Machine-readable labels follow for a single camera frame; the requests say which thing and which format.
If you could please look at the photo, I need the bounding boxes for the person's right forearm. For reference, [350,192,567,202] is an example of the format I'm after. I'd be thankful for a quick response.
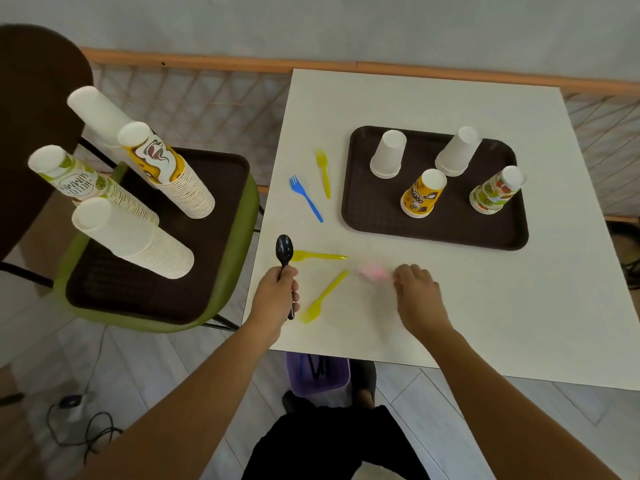
[407,315,622,480]

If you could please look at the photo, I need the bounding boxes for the yellow plastic fork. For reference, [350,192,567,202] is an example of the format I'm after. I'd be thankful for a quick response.
[299,269,349,325]
[315,150,332,200]

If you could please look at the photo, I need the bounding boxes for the yellow plastic knife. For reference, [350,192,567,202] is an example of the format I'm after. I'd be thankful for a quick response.
[291,250,350,263]

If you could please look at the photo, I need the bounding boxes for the tall stack of white cups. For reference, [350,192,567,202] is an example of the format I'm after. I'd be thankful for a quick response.
[71,197,195,281]
[66,85,137,165]

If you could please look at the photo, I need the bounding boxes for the blue plastic fork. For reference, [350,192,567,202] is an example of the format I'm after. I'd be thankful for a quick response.
[289,175,324,224]

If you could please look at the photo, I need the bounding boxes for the person's left hand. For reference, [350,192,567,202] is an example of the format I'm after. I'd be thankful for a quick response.
[245,265,301,341]

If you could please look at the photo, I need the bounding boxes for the person's right hand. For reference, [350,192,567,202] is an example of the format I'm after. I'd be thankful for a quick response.
[393,264,454,336]

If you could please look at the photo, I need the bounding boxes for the pink plastic utensil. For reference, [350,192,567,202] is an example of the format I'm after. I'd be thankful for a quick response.
[359,264,395,283]

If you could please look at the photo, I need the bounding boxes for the wooden rail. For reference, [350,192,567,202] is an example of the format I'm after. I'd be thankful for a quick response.
[80,47,640,96]

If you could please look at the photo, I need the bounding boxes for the purple plastic bin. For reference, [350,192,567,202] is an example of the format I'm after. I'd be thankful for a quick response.
[285,351,351,398]

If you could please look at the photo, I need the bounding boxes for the green chair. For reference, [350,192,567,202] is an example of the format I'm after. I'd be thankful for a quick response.
[52,162,262,335]

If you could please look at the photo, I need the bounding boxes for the tall stack of green-print cups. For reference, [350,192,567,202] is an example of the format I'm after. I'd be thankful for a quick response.
[27,145,160,227]

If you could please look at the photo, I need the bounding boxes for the short stack of yellow-print cups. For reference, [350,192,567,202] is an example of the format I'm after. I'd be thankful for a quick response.
[400,168,448,219]

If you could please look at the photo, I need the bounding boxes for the short stack of green-print cups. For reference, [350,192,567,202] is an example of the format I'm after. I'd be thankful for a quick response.
[469,165,526,216]

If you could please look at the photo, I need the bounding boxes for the short stack of white cups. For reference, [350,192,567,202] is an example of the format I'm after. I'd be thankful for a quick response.
[434,126,483,178]
[369,130,408,180]

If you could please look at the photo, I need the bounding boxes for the brown plastic tray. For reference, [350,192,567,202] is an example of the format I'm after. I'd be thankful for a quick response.
[65,147,251,326]
[341,125,530,252]

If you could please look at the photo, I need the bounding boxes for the dark brown chair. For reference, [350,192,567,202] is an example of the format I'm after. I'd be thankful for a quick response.
[0,24,95,290]

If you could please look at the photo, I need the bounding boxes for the tall stack of yellow-print cups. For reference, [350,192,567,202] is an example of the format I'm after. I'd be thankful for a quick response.
[117,121,216,220]

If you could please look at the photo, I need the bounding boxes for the black plastic spoon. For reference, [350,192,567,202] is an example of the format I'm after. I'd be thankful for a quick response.
[275,235,297,321]

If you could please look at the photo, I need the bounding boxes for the black shorts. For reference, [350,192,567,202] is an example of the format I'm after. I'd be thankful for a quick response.
[242,405,432,480]

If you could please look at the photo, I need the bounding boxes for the person's left forearm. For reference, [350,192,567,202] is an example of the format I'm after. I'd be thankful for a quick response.
[75,320,285,480]

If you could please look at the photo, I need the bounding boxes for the black shoe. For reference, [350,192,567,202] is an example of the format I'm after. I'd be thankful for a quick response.
[281,390,316,416]

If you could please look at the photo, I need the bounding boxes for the black floor cable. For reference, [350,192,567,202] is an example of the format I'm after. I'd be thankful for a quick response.
[46,325,124,465]

